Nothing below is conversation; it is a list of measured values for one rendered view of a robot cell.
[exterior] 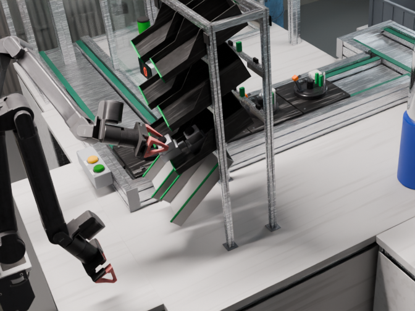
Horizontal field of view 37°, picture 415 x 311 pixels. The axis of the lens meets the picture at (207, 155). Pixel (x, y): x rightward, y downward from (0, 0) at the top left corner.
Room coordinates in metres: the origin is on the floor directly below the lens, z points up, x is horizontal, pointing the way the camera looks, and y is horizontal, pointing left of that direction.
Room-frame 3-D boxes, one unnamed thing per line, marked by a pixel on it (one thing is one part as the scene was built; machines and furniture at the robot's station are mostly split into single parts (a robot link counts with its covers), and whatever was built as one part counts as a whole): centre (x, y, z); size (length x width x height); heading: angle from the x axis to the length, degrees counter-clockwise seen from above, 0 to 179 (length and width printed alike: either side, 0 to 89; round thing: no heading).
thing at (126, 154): (2.01, 0.21, 0.96); 0.24 x 0.24 x 0.02; 25
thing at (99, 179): (2.00, 0.44, 0.93); 0.21 x 0.07 x 0.06; 25
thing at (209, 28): (1.74, -0.05, 1.26); 0.36 x 0.21 x 0.80; 25
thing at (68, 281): (1.77, 0.31, 0.84); 0.90 x 0.70 x 0.03; 23
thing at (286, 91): (2.32, -0.47, 1.01); 0.24 x 0.24 x 0.13; 25
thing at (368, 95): (2.21, -0.23, 0.91); 1.24 x 0.33 x 0.10; 115
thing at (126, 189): (2.20, 0.46, 0.91); 0.89 x 0.06 x 0.11; 25
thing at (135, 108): (2.30, 0.31, 0.91); 0.84 x 0.28 x 0.10; 25
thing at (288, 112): (2.22, -0.24, 1.01); 0.24 x 0.24 x 0.13; 25
